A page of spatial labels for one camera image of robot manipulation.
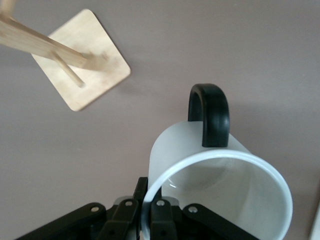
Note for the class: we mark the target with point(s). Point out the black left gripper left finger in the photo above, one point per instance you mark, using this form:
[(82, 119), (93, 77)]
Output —
[(120, 220)]

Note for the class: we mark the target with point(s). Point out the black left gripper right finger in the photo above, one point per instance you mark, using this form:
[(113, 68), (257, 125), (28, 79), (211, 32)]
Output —
[(162, 220)]

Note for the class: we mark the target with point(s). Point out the wooden cup rack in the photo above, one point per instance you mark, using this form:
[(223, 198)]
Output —
[(90, 65)]

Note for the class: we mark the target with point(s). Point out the cream rectangular tray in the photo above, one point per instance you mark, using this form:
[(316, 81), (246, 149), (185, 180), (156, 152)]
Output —
[(315, 231)]

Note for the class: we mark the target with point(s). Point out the brown table cover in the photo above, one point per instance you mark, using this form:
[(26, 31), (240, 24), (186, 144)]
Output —
[(225, 45)]

